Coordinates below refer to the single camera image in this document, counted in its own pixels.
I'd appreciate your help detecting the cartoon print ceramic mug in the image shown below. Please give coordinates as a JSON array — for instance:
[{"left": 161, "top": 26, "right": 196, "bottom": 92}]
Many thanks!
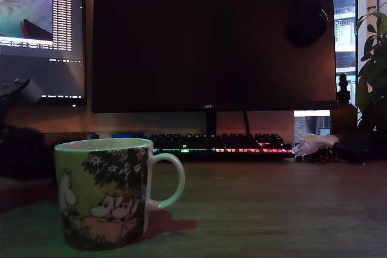
[{"left": 54, "top": 138, "right": 186, "bottom": 252}]

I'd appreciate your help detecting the lit computer monitor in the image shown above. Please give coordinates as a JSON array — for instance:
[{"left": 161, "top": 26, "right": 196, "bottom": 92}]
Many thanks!
[{"left": 0, "top": 0, "right": 88, "bottom": 108}]

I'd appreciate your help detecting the blue flat box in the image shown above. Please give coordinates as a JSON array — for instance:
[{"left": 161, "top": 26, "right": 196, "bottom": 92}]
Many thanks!
[{"left": 111, "top": 132, "right": 145, "bottom": 140}]

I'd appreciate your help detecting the black backlit keyboard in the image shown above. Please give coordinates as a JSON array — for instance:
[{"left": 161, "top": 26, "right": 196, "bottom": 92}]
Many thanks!
[{"left": 132, "top": 133, "right": 296, "bottom": 162}]

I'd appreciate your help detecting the large dark computer monitor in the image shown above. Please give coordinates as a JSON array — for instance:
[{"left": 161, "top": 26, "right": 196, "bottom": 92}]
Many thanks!
[{"left": 91, "top": 0, "right": 338, "bottom": 114}]

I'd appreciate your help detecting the crumpled white tissue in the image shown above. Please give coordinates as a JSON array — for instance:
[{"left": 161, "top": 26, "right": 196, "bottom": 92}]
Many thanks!
[{"left": 291, "top": 134, "right": 339, "bottom": 153}]

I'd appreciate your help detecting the black key bunch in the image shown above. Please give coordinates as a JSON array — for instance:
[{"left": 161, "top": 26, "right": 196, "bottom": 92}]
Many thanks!
[{"left": 307, "top": 146, "right": 335, "bottom": 164}]

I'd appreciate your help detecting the black over-ear headphones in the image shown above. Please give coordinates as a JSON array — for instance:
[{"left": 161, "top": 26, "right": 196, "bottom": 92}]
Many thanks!
[{"left": 286, "top": 0, "right": 330, "bottom": 49}]

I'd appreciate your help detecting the brown dropper bottle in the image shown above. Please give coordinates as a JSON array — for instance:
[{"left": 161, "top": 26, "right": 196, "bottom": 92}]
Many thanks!
[{"left": 331, "top": 73, "right": 358, "bottom": 137}]

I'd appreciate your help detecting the dark flat pouch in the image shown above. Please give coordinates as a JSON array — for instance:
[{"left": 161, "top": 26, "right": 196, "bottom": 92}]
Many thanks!
[{"left": 332, "top": 142, "right": 376, "bottom": 164}]

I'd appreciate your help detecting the green leafy houseplant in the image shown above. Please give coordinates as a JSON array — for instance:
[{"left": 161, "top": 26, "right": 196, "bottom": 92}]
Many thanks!
[{"left": 355, "top": 4, "right": 387, "bottom": 134}]

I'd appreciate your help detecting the black monitor stand post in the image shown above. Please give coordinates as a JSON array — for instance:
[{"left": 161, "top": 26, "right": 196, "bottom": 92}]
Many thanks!
[{"left": 206, "top": 111, "right": 218, "bottom": 136}]

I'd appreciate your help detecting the black monitor cable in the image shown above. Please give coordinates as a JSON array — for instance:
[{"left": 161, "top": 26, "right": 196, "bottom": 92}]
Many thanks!
[{"left": 243, "top": 111, "right": 252, "bottom": 135}]

